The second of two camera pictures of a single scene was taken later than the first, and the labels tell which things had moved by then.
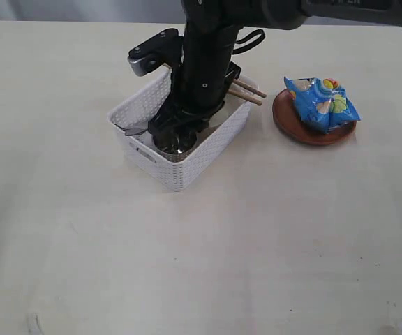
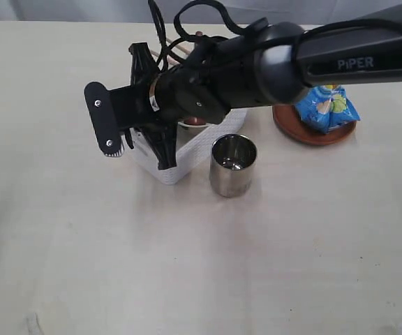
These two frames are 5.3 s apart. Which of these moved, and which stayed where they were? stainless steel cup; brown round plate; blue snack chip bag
Moved: stainless steel cup
Stayed: blue snack chip bag; brown round plate
